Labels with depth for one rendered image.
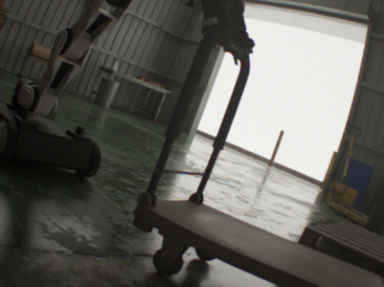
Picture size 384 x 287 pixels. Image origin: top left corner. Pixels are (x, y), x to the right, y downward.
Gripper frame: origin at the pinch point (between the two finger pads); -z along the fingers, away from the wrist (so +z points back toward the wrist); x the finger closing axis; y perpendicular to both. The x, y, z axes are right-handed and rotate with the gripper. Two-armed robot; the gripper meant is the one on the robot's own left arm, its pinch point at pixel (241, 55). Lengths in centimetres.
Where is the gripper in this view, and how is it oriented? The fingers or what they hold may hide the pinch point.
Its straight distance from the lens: 133.6
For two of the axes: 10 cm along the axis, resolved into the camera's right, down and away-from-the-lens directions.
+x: 8.7, -1.8, -4.6
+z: -0.9, -9.7, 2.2
